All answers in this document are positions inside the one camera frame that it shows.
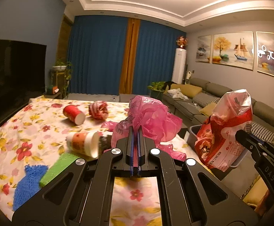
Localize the red white snack bag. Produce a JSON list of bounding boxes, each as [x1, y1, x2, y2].
[[194, 89, 253, 172]]

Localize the mustard yellow cushion far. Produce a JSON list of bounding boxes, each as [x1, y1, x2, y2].
[[166, 84, 202, 98]]

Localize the white standing air conditioner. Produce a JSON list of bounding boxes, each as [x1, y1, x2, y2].
[[172, 48, 187, 84]]

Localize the mustard yellow cushion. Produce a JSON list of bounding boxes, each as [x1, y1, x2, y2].
[[199, 103, 217, 117], [166, 84, 202, 98]]

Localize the crumpled red white wrapper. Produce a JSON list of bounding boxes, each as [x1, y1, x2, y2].
[[88, 101, 108, 120]]

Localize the tree and sailboat painting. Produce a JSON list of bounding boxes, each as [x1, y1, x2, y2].
[[212, 32, 254, 70]]

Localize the small red paper cup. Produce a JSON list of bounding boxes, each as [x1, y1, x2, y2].
[[63, 105, 85, 125]]

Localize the black plastic bag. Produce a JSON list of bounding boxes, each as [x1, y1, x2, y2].
[[98, 135, 112, 156]]

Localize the orange white paper cup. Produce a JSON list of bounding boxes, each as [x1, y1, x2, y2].
[[66, 131, 100, 158]]

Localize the right framed painting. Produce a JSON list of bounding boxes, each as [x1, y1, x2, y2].
[[256, 32, 274, 77]]

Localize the green potted floor plant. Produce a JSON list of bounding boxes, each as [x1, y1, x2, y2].
[[147, 81, 165, 101]]

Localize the black flat television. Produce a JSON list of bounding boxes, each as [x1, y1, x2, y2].
[[0, 39, 47, 124]]

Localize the white bowl plant on stand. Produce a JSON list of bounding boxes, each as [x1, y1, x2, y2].
[[50, 59, 73, 99]]

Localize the small landscape painting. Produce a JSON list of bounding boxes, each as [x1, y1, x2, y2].
[[196, 35, 212, 63]]

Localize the patterned pillow near corner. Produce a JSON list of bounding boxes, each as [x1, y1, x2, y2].
[[243, 121, 274, 142]]

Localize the white clothes on sofa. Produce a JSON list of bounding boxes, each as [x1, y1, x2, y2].
[[167, 88, 189, 101]]

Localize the dark grey trash bin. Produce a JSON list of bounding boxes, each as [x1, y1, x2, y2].
[[186, 124, 251, 182]]

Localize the blue window curtain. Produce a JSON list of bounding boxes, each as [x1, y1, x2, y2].
[[68, 15, 186, 95]]

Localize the pink plastic bag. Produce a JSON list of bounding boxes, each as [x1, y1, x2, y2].
[[101, 95, 187, 161]]

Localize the green knitted cloth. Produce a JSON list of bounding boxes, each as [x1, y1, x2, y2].
[[39, 153, 79, 188]]

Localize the mustard yellow cushion front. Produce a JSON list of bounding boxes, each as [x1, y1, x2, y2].
[[199, 103, 217, 117]]

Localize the patterned black white pillow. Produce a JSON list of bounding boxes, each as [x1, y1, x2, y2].
[[192, 92, 220, 108]]

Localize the artificial flower bouquet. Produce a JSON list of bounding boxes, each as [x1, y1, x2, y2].
[[176, 36, 188, 49]]

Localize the blue knitted cloth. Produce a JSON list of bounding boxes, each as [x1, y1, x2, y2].
[[13, 165, 48, 212]]

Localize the orange centre curtain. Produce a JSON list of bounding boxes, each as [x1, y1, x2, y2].
[[119, 18, 141, 94]]

